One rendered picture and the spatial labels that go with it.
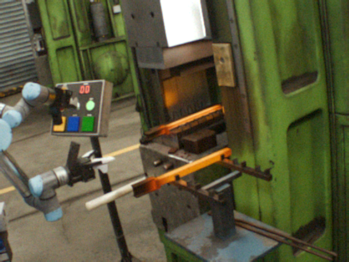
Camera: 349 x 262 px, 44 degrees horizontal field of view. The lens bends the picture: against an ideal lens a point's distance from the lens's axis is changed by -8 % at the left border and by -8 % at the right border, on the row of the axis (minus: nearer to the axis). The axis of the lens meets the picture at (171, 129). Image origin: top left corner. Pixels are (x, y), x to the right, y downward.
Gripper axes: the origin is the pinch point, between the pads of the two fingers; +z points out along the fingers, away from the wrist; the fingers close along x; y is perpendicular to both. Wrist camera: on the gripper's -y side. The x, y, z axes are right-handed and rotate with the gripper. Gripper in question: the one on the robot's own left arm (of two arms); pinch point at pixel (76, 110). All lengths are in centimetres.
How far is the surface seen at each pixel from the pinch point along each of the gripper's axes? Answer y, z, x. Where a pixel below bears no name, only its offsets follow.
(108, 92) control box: 11.8, 15.3, -7.0
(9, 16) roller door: 294, 404, 580
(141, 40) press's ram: 27, -11, -41
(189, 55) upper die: 23, 0, -59
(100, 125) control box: -5.5, 11.5, -7.0
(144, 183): -33, -33, -63
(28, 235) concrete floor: -80, 82, 111
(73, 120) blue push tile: -3.5, 9.5, 10.1
